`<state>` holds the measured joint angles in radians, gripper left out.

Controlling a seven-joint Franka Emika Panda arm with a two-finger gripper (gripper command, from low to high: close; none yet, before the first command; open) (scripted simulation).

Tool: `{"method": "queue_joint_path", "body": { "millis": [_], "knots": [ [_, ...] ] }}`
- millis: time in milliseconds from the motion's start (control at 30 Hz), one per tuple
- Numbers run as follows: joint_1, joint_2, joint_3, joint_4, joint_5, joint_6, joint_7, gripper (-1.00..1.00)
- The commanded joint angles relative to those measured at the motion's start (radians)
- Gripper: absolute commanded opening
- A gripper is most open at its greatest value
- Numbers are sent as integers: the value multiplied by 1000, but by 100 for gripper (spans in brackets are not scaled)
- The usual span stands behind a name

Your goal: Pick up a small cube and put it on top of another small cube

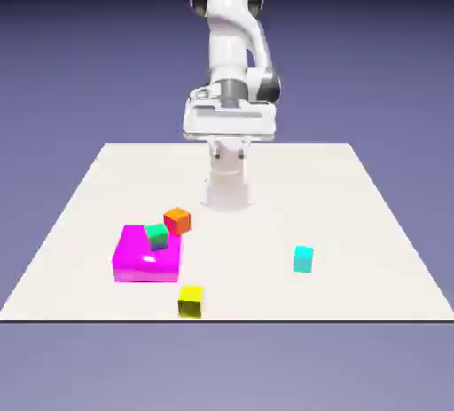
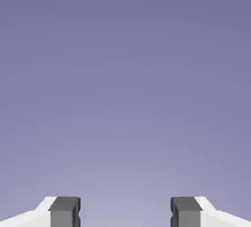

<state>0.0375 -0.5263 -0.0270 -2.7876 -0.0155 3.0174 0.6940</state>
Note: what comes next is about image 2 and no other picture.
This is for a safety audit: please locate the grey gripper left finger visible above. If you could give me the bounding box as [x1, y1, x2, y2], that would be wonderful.
[0, 196, 81, 227]

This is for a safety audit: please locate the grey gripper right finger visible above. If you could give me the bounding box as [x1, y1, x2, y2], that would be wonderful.
[170, 196, 251, 227]

